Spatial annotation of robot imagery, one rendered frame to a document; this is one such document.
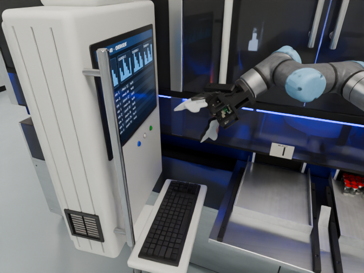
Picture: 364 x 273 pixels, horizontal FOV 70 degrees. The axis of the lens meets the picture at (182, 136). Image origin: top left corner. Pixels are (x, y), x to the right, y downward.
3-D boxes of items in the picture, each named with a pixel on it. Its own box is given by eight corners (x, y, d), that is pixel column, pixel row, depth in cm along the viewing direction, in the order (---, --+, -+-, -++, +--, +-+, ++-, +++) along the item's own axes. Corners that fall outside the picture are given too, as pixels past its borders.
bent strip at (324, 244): (317, 216, 92) (321, 205, 89) (326, 219, 91) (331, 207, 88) (319, 249, 80) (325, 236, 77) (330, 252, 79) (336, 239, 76)
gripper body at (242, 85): (210, 114, 68) (249, 86, 66) (200, 99, 75) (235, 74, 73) (223, 131, 72) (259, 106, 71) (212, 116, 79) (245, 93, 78)
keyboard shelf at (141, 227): (150, 179, 125) (150, 175, 124) (207, 188, 120) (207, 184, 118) (104, 261, 88) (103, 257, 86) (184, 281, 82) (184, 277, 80)
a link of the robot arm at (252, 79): (247, 64, 72) (258, 85, 77) (234, 74, 73) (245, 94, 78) (261, 75, 67) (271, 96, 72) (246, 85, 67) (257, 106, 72)
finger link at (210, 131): (204, 150, 77) (217, 125, 73) (198, 139, 82) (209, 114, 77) (213, 152, 78) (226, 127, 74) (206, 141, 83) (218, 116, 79)
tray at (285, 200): (247, 161, 121) (248, 155, 119) (307, 174, 113) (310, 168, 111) (232, 212, 94) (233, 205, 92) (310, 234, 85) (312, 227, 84)
